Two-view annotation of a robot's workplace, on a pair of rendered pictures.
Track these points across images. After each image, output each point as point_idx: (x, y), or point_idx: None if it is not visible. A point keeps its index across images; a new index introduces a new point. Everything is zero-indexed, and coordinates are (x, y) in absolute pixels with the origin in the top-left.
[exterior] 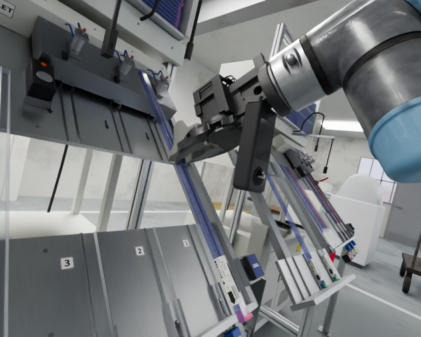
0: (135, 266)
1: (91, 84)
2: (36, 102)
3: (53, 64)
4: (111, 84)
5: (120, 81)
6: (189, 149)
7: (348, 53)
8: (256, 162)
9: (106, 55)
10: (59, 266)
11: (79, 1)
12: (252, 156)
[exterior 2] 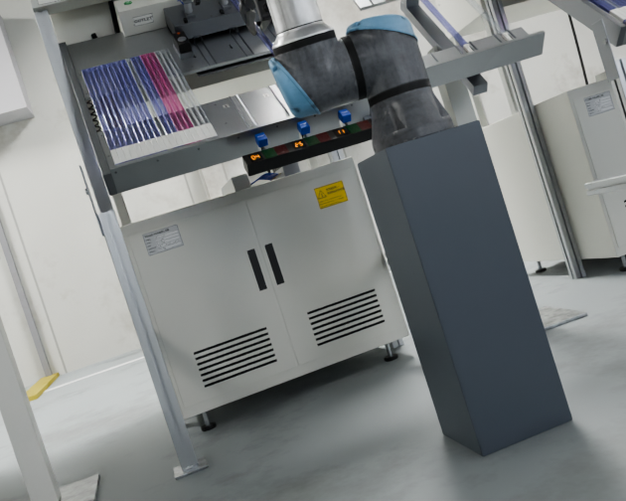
0: (263, 100)
1: (209, 27)
2: (186, 56)
3: (183, 30)
4: (220, 18)
5: (226, 11)
6: (249, 20)
7: None
8: (260, 2)
9: (197, 3)
10: (223, 107)
11: None
12: (256, 1)
